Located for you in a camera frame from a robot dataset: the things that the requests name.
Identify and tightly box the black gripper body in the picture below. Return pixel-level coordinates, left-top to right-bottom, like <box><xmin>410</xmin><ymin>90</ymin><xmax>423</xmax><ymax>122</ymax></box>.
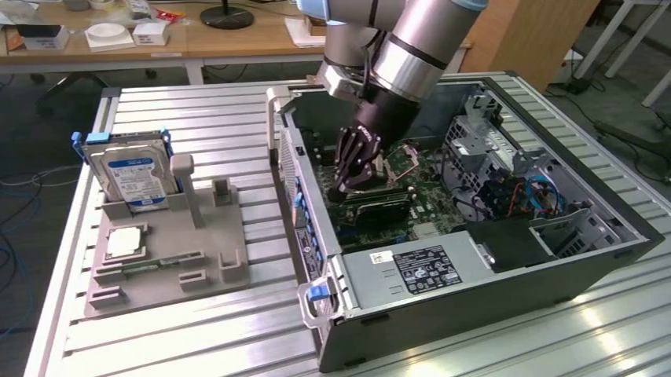
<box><xmin>339</xmin><ymin>89</ymin><xmax>422</xmax><ymax>158</ymax></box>

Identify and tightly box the silver CPU socket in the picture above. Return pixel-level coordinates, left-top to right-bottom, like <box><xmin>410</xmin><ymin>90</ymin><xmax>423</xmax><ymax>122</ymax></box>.
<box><xmin>382</xmin><ymin>143</ymin><xmax>422</xmax><ymax>190</ymax></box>

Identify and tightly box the green motherboard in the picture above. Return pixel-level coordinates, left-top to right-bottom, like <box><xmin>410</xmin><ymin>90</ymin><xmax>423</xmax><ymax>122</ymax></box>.
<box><xmin>302</xmin><ymin>129</ymin><xmax>472</xmax><ymax>253</ymax></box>

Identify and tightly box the silver disk bay cage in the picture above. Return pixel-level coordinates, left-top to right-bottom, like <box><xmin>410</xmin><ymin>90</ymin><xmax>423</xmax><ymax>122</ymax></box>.
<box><xmin>443</xmin><ymin>84</ymin><xmax>527</xmax><ymax>197</ymax></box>

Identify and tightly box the silver power supply unit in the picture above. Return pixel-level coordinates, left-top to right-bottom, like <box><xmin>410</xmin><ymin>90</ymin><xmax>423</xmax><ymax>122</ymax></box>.
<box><xmin>335</xmin><ymin>230</ymin><xmax>498</xmax><ymax>312</ymax></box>

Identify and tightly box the black plastic shroud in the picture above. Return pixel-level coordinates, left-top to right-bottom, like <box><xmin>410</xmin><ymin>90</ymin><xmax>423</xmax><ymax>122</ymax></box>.
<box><xmin>468</xmin><ymin>218</ymin><xmax>560</xmax><ymax>275</ymax></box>

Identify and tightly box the wooden cabinet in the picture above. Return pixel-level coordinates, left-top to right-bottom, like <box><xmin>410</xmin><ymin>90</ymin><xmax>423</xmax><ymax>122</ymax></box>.
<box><xmin>460</xmin><ymin>0</ymin><xmax>603</xmax><ymax>93</ymax></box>

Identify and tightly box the grey parts rack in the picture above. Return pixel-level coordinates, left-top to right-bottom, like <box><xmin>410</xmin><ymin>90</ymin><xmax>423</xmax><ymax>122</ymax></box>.
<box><xmin>83</xmin><ymin>153</ymin><xmax>252</xmax><ymax>319</ymax></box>

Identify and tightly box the wooden desk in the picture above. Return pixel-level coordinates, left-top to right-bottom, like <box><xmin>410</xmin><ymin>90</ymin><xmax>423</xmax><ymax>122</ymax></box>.
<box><xmin>0</xmin><ymin>2</ymin><xmax>190</xmax><ymax>86</ymax></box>
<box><xmin>186</xmin><ymin>0</ymin><xmax>336</xmax><ymax>86</ymax></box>

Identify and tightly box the white box with red button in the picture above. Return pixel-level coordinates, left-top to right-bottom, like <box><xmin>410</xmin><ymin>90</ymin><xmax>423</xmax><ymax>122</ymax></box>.
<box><xmin>548</xmin><ymin>49</ymin><xmax>586</xmax><ymax>86</ymax></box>

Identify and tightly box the open grey PC case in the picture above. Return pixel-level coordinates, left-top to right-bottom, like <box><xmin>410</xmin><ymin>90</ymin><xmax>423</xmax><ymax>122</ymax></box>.
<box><xmin>266</xmin><ymin>76</ymin><xmax>667</xmax><ymax>374</ymax></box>

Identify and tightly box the black round lamp base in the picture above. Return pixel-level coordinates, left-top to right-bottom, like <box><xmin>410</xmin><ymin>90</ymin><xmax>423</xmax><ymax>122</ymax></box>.
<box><xmin>199</xmin><ymin>0</ymin><xmax>258</xmax><ymax>31</ymax></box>

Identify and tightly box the silver drive cage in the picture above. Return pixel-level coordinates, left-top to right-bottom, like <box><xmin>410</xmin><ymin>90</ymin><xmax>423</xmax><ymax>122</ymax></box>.
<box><xmin>528</xmin><ymin>203</ymin><xmax>639</xmax><ymax>261</ymax></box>

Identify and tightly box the hard disk with blue carrier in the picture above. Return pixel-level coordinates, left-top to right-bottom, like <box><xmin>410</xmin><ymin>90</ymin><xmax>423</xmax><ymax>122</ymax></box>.
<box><xmin>71</xmin><ymin>127</ymin><xmax>178</xmax><ymax>215</ymax></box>

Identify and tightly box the black chair base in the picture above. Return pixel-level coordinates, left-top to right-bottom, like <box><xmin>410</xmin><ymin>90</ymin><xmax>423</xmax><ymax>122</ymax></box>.
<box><xmin>29</xmin><ymin>69</ymin><xmax>159</xmax><ymax>119</ymax></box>
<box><xmin>590</xmin><ymin>116</ymin><xmax>671</xmax><ymax>168</ymax></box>

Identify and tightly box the green RAM stick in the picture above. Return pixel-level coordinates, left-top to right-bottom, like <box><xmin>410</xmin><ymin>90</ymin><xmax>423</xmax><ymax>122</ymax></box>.
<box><xmin>120</xmin><ymin>257</ymin><xmax>184</xmax><ymax>276</ymax></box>

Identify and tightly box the silver CPU chip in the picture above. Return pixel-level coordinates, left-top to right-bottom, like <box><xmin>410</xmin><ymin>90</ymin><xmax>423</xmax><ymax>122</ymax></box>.
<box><xmin>106</xmin><ymin>227</ymin><xmax>144</xmax><ymax>259</ymax></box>

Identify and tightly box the white labelled box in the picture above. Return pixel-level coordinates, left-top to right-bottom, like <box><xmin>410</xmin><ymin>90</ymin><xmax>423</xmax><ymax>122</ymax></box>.
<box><xmin>131</xmin><ymin>20</ymin><xmax>172</xmax><ymax>47</ymax></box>

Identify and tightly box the white square round-topped part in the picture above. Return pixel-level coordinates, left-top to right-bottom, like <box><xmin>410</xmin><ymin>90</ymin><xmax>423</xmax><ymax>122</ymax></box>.
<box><xmin>83</xmin><ymin>22</ymin><xmax>138</xmax><ymax>53</ymax></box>

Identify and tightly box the white box with black top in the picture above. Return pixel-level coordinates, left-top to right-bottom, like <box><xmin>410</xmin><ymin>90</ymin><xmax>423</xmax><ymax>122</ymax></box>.
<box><xmin>13</xmin><ymin>23</ymin><xmax>71</xmax><ymax>52</ymax></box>

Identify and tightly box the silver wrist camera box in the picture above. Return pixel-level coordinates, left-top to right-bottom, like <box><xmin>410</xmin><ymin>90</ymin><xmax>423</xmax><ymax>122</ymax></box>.
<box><xmin>324</xmin><ymin>64</ymin><xmax>370</xmax><ymax>102</ymax></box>

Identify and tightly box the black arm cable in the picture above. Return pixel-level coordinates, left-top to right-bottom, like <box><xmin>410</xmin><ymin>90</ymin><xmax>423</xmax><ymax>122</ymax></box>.
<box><xmin>359</xmin><ymin>0</ymin><xmax>390</xmax><ymax>104</ymax></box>

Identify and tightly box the blue data wire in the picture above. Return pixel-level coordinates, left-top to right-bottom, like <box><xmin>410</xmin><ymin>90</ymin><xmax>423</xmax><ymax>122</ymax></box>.
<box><xmin>523</xmin><ymin>174</ymin><xmax>568</xmax><ymax>218</ymax></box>

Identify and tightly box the white table frame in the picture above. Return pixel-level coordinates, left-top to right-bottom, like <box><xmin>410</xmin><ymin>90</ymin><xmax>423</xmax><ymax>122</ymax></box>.
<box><xmin>572</xmin><ymin>0</ymin><xmax>671</xmax><ymax>108</ymax></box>

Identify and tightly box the white floor cable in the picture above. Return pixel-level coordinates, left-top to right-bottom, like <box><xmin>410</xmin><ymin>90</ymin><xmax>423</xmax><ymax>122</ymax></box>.
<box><xmin>0</xmin><ymin>163</ymin><xmax>83</xmax><ymax>189</ymax></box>

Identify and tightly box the blue floor cable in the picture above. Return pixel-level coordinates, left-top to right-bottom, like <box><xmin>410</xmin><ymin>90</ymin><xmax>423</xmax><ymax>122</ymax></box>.
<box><xmin>0</xmin><ymin>187</ymin><xmax>41</xmax><ymax>339</ymax></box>

